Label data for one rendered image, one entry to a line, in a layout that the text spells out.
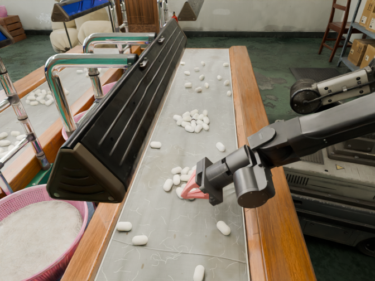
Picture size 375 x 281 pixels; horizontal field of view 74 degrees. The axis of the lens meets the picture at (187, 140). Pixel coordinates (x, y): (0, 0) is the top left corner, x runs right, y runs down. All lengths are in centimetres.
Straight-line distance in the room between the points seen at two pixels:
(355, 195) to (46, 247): 119
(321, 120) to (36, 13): 652
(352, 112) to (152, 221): 47
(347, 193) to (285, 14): 449
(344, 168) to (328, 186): 10
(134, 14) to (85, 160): 546
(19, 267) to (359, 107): 72
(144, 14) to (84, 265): 526
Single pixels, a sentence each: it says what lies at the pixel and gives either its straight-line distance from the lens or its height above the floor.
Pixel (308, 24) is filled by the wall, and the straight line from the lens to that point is 561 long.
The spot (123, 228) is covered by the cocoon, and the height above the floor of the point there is 76.
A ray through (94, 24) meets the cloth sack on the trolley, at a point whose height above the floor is 57.
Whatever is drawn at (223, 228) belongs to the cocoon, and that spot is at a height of 76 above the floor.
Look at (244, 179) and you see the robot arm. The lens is 48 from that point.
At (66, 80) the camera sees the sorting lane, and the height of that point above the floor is 74.
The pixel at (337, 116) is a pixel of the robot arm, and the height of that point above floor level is 102.
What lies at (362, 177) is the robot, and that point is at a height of 47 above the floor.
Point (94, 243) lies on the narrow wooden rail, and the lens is 60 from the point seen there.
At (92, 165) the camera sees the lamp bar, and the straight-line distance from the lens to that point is 25.
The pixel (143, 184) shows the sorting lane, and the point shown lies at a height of 74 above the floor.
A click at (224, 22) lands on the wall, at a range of 542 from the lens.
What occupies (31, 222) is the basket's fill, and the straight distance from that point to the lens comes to 74.
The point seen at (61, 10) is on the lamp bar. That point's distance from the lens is 132.
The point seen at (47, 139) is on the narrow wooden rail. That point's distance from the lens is 97.
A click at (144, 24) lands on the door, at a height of 24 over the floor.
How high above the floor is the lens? 124
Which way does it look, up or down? 35 degrees down
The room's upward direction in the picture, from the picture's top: 2 degrees counter-clockwise
